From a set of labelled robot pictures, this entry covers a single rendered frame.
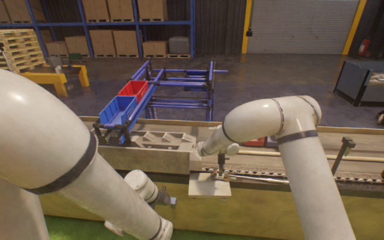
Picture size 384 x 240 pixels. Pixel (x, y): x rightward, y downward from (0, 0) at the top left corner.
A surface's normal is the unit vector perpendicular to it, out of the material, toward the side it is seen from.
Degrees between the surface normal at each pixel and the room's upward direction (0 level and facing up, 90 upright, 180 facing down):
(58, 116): 64
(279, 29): 90
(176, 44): 87
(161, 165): 80
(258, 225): 90
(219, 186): 0
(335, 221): 45
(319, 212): 60
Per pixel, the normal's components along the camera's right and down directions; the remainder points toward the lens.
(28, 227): 0.99, 0.11
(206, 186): -0.01, -0.88
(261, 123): -0.13, 0.30
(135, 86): -0.11, 0.53
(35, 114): 0.76, -0.37
